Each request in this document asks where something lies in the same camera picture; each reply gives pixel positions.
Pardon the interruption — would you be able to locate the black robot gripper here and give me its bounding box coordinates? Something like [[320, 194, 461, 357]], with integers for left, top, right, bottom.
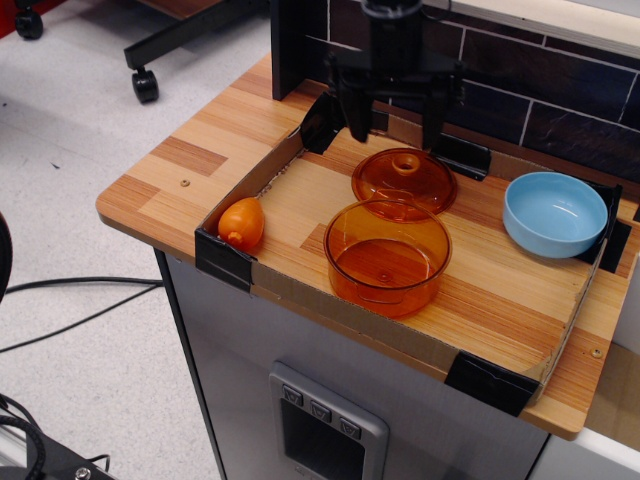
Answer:
[[325, 50, 465, 149]]

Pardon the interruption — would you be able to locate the orange transparent pot lid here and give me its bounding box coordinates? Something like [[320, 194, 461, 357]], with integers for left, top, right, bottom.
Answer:
[[351, 148, 458, 215]]

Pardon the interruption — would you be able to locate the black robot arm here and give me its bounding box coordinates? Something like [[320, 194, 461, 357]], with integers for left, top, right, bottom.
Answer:
[[328, 1, 465, 150]]

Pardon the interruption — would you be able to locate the orange transparent plastic pot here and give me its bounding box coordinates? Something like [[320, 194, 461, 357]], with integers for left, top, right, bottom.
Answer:
[[323, 199, 453, 318]]

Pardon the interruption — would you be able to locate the dark brick backsplash panel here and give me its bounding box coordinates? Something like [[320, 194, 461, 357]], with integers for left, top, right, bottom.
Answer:
[[271, 1, 639, 182]]

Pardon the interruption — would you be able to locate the light blue bowl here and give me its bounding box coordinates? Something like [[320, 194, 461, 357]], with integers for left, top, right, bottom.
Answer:
[[503, 172, 609, 259]]

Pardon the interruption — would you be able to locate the orange toy carrot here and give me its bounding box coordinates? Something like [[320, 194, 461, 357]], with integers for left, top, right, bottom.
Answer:
[[218, 198, 265, 251]]

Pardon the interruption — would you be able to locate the black chair base with caster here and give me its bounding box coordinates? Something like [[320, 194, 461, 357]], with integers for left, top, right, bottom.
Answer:
[[124, 1, 269, 104]]

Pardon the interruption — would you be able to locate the cardboard fence with black tape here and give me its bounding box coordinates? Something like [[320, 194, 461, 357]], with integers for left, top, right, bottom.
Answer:
[[186, 82, 639, 436]]

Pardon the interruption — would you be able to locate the grey toy kitchen cabinet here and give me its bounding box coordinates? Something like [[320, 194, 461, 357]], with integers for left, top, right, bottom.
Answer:
[[153, 248, 640, 480]]

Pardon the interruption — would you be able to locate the grey oven control panel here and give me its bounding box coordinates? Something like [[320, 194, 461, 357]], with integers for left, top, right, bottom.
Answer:
[[269, 362, 390, 479]]

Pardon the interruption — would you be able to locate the black caster wheel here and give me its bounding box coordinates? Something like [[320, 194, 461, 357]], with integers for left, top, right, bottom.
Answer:
[[14, 0, 44, 40]]

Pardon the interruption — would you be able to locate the black equipment corner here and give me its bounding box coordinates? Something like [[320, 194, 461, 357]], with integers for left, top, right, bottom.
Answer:
[[0, 393, 119, 480]]

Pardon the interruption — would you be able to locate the black floor cable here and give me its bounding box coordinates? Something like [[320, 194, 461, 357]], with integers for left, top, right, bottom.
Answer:
[[0, 277, 165, 354]]

